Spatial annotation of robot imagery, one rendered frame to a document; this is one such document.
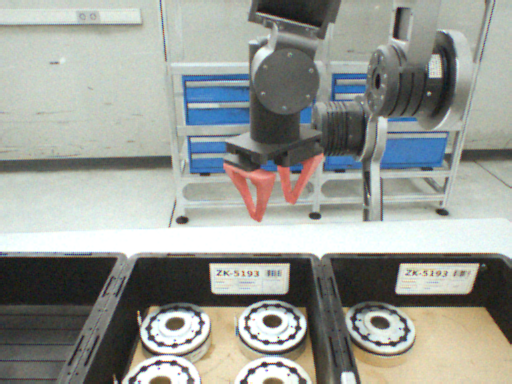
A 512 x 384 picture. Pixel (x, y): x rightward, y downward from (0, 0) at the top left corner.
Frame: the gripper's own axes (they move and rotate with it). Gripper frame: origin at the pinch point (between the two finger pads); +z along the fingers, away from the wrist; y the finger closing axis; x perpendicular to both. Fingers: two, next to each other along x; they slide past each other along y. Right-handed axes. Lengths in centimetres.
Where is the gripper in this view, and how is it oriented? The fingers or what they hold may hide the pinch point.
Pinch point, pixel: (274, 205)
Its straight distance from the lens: 51.8
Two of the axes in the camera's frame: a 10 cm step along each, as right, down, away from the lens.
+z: 0.1, 8.9, 4.6
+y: 7.1, -3.3, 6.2
